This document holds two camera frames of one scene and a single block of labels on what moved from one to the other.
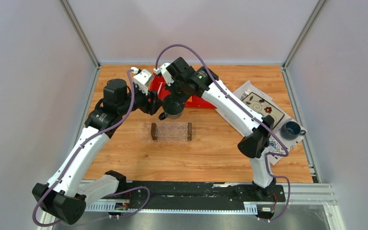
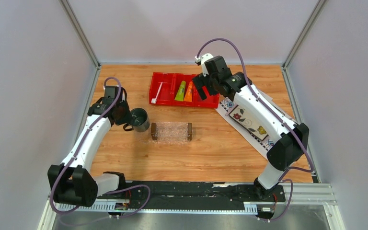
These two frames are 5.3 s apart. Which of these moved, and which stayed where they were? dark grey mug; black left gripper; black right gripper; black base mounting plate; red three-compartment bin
Moved: dark grey mug; black right gripper; black left gripper
Stayed: black base mounting plate; red three-compartment bin
